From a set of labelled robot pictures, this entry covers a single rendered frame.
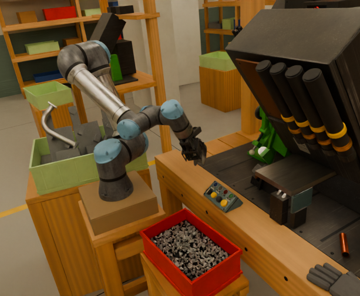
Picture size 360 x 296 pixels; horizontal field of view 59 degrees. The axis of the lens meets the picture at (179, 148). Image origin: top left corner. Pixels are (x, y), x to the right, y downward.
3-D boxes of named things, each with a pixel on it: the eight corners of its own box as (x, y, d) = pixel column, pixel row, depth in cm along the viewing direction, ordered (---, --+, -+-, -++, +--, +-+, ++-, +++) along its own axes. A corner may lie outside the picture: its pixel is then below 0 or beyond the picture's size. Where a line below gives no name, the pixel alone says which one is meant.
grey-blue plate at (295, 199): (292, 229, 114) (295, 197, 108) (288, 226, 115) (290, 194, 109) (310, 219, 118) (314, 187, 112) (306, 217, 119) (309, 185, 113)
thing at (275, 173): (290, 199, 97) (291, 191, 95) (254, 178, 110) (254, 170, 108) (370, 160, 113) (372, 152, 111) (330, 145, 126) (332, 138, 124)
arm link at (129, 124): (44, 43, 119) (136, 127, 110) (68, 38, 127) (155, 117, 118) (40, 67, 127) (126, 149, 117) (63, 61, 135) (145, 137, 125)
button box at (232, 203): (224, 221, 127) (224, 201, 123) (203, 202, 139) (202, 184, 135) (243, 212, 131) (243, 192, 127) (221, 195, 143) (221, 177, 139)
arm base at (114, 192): (100, 205, 133) (96, 184, 128) (97, 187, 146) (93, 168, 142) (136, 196, 136) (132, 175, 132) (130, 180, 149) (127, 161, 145)
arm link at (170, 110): (164, 97, 123) (182, 97, 118) (175, 117, 130) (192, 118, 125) (154, 111, 119) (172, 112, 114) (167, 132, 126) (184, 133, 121)
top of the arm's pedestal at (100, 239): (94, 248, 127) (91, 241, 126) (79, 207, 154) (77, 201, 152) (167, 220, 139) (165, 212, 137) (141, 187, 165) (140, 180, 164)
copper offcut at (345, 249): (349, 258, 100) (349, 252, 99) (340, 256, 101) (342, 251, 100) (346, 238, 108) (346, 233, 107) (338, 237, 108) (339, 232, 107)
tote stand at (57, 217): (62, 302, 202) (24, 199, 168) (61, 248, 247) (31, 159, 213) (164, 268, 221) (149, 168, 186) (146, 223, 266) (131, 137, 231)
